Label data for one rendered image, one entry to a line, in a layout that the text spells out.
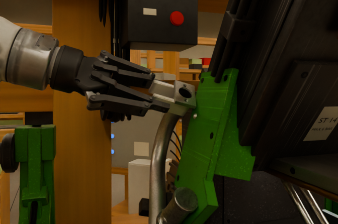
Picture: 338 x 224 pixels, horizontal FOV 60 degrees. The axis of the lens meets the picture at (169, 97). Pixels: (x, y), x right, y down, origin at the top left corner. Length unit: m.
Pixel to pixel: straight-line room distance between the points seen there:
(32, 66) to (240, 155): 0.34
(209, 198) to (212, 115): 0.12
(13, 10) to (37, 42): 10.31
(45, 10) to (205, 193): 10.45
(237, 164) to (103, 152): 0.40
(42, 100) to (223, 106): 0.55
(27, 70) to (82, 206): 0.43
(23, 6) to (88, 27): 10.04
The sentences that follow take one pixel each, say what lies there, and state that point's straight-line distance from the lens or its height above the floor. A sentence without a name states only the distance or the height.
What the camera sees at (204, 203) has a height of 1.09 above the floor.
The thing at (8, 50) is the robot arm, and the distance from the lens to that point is 0.48.
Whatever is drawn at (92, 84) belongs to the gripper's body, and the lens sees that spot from 0.49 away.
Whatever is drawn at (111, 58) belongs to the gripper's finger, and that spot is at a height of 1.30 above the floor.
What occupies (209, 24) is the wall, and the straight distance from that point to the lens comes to 12.21.
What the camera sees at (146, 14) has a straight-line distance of 0.69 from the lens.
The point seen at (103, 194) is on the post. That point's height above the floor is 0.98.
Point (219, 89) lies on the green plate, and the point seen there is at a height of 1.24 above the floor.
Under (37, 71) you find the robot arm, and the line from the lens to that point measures 0.48.
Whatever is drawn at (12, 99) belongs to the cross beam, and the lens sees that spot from 0.86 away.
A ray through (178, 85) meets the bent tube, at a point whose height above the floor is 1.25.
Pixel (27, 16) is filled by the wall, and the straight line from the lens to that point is 10.72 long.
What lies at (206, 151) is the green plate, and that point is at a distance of 0.45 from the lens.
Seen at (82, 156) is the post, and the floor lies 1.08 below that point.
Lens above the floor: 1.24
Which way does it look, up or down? 1 degrees down
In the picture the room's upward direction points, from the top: straight up
